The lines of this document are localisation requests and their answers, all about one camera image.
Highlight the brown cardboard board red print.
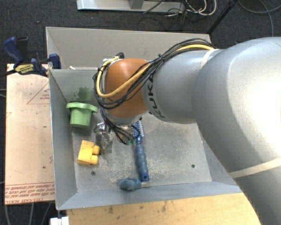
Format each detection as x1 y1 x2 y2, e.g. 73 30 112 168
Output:
4 63 56 206

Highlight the yellow toy block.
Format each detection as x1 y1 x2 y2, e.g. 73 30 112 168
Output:
76 140 101 166

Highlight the green plastic flanged cup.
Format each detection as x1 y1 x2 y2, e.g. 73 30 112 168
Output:
66 101 98 129

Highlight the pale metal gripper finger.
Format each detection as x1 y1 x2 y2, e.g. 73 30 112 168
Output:
95 122 105 153
104 129 114 155

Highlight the blue handled brush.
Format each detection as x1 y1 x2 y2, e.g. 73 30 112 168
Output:
132 120 151 182

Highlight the blue-grey soft lump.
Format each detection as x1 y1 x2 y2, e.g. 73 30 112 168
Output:
118 177 143 192

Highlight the grey metal bin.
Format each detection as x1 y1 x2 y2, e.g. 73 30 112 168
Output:
45 26 243 211

